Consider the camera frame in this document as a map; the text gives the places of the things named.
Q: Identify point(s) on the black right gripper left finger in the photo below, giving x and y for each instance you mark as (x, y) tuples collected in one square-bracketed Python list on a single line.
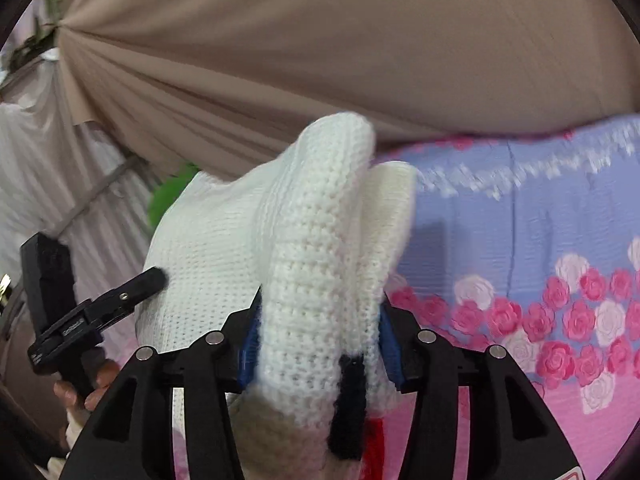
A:
[(129, 434)]

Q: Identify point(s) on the pink floral bed sheet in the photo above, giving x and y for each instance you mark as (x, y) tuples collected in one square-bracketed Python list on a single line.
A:
[(533, 245)]

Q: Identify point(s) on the person left hand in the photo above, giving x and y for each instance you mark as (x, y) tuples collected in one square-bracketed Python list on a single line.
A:
[(77, 410)]

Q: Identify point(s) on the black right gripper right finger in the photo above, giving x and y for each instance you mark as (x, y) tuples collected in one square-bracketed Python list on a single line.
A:
[(476, 412)]

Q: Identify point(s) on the white satin curtain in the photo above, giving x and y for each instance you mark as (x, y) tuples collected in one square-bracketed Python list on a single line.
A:
[(47, 165)]

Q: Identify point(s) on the green plush pillow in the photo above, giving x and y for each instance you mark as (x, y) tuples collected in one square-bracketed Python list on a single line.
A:
[(168, 192)]

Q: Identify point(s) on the white red black knit sweater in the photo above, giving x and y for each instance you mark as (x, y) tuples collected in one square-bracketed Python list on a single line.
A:
[(315, 233)]

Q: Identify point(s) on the beige draped curtain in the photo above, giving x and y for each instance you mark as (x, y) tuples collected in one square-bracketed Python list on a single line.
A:
[(229, 84)]

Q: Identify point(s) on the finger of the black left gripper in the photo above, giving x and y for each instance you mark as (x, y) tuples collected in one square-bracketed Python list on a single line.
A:
[(118, 303)]

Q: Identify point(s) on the grey metal rod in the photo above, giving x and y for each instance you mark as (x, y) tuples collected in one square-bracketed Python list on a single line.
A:
[(130, 163)]

